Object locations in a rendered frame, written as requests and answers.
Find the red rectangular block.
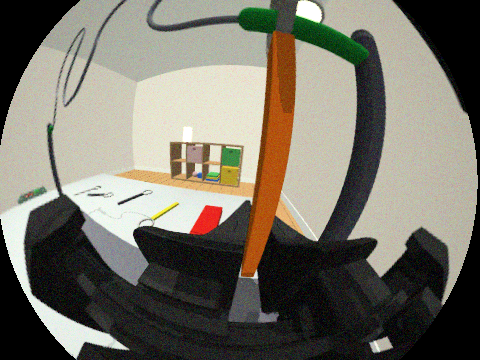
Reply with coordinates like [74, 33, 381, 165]
[191, 205, 223, 235]

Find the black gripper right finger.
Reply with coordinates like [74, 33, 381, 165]
[257, 216, 377, 313]

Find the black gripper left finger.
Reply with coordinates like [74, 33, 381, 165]
[133, 200, 252, 309]

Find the grey loop with yellow handle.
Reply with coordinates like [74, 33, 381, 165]
[137, 203, 179, 228]

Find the orange handle with grey end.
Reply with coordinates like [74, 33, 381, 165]
[241, 0, 300, 277]

